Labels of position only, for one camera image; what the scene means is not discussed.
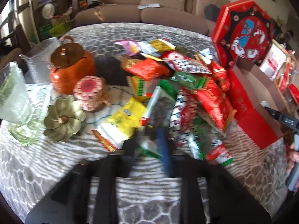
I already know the orange-red snack packet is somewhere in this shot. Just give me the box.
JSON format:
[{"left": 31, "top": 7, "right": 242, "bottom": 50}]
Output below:
[{"left": 126, "top": 59, "right": 170, "bottom": 81}]

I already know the seaweed snack packet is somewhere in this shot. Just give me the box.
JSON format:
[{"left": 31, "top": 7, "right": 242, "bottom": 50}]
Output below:
[{"left": 141, "top": 86, "right": 175, "bottom": 129}]

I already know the pink snack packet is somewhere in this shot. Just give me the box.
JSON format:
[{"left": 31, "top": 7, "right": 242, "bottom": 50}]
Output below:
[{"left": 114, "top": 41, "right": 141, "bottom": 56}]

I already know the gold flower-shaped dish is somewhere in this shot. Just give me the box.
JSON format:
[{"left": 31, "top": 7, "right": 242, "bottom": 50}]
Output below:
[{"left": 44, "top": 95, "right": 86, "bottom": 143}]

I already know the orange pumpkin pot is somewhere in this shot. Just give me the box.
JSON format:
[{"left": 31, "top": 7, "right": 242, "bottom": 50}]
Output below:
[{"left": 50, "top": 35, "right": 96, "bottom": 95}]

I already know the yellow snack packet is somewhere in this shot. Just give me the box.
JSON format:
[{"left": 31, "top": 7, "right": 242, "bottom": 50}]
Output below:
[{"left": 92, "top": 97, "right": 146, "bottom": 152}]

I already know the yellow white snack bar wrapper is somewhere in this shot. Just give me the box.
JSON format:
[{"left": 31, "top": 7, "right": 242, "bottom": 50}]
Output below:
[{"left": 137, "top": 38, "right": 176, "bottom": 56}]

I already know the green snack packet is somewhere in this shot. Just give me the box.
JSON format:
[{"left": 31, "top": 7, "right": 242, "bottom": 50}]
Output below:
[{"left": 171, "top": 72, "right": 206, "bottom": 90}]

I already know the pink round paper-wrapped cake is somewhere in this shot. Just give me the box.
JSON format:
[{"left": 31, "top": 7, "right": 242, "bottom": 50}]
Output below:
[{"left": 73, "top": 76, "right": 112, "bottom": 112}]

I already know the person's right hand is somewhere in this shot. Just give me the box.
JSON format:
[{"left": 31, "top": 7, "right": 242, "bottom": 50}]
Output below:
[{"left": 286, "top": 143, "right": 299, "bottom": 174}]

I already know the red octagonal box base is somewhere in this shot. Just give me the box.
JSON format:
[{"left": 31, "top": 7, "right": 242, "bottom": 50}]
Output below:
[{"left": 227, "top": 57, "right": 287, "bottom": 149}]

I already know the red octagonal box lid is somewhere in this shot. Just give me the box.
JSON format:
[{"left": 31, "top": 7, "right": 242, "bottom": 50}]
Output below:
[{"left": 211, "top": 0, "right": 273, "bottom": 68}]

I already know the brown sofa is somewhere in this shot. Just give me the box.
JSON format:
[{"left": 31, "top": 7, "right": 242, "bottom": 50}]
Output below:
[{"left": 73, "top": 0, "right": 230, "bottom": 36}]

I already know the red white patterned snack packet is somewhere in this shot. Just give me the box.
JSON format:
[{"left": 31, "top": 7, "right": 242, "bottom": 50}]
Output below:
[{"left": 160, "top": 51, "right": 212, "bottom": 74}]

